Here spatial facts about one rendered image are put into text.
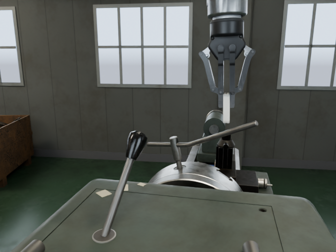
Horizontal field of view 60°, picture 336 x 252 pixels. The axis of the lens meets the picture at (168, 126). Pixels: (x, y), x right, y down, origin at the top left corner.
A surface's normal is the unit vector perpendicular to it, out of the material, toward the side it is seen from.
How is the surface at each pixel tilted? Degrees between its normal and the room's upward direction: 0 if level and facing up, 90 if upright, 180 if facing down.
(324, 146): 90
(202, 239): 0
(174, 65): 90
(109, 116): 90
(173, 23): 90
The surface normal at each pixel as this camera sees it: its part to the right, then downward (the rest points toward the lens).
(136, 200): 0.00, -0.97
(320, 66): -0.13, 0.23
